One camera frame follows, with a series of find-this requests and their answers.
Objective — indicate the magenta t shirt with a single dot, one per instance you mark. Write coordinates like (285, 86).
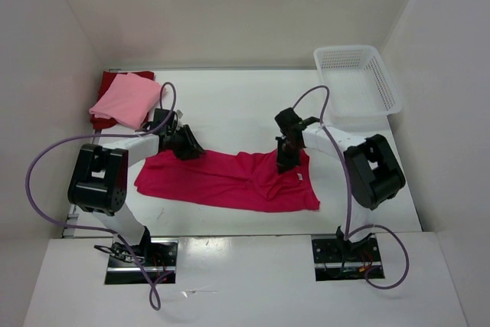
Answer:
(245, 181)

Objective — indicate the white plastic basket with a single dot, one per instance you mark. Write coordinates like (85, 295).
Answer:
(361, 86)

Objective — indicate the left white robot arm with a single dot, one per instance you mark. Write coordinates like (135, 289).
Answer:
(100, 178)

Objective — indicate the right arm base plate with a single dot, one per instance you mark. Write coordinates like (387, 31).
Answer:
(332, 262)

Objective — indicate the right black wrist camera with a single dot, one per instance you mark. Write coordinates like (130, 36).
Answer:
(286, 119)

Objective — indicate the dark red t shirt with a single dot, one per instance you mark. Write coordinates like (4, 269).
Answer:
(128, 100)

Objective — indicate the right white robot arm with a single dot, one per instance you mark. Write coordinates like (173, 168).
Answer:
(371, 169)

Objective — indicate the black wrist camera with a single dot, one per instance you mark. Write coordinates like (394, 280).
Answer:
(164, 121)
(286, 119)

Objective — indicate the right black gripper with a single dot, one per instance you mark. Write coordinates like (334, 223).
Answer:
(284, 163)

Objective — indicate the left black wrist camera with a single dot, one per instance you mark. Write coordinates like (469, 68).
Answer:
(164, 121)

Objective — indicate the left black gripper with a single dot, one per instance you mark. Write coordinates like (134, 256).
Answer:
(191, 145)

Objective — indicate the light pink t shirt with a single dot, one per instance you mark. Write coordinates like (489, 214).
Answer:
(107, 79)

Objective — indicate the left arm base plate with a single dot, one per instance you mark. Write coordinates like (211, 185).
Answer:
(160, 266)

